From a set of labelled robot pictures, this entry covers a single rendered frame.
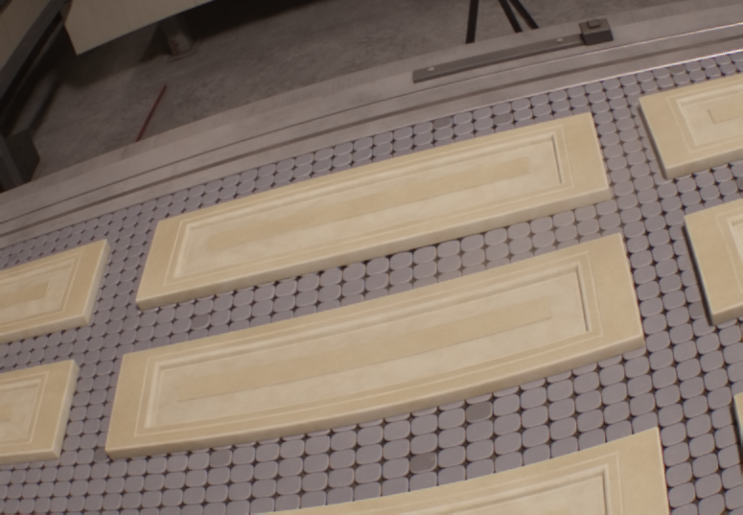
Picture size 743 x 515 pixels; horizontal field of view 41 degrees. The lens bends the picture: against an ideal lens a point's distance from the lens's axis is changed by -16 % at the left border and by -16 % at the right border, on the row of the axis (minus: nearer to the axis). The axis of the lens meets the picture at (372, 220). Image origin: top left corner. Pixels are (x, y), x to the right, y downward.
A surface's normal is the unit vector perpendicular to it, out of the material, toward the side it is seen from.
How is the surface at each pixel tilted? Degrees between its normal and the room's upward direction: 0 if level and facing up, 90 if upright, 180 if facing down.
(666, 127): 0
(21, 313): 11
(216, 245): 0
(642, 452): 0
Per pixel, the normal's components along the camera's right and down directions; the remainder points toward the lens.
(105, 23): -0.03, 0.58
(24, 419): -0.12, -0.81
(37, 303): -0.32, -0.65
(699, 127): -0.49, -0.72
